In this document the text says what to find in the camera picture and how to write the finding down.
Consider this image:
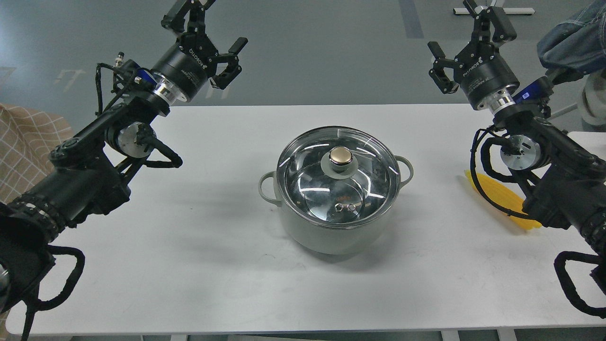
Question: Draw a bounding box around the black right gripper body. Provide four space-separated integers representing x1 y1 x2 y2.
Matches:
454 43 520 110

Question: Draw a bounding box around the grey-green cooking pot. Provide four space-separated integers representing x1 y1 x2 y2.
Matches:
258 126 415 255

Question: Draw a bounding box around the white round object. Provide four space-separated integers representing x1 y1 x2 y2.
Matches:
578 69 606 132

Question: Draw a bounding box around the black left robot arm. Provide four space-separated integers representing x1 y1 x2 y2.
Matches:
1 0 248 341

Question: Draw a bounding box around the blue denim garment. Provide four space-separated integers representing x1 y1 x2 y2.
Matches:
536 0 606 86

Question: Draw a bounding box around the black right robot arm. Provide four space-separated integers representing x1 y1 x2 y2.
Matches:
428 0 605 319

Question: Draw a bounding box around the glass pot lid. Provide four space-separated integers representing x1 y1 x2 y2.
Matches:
274 126 414 229

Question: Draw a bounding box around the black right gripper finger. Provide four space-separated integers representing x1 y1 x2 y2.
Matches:
427 41 461 94
463 0 517 54

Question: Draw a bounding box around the yellow corn cob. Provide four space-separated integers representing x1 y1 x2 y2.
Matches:
477 173 543 230

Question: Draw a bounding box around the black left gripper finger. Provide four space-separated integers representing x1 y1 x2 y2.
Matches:
208 37 249 90
161 0 215 39

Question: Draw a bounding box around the white table base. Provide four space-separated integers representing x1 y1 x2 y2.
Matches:
453 0 535 16

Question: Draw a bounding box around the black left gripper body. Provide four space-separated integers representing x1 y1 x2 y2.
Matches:
151 32 218 103

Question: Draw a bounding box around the beige checkered cloth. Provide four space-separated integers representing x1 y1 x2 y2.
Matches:
0 103 74 204

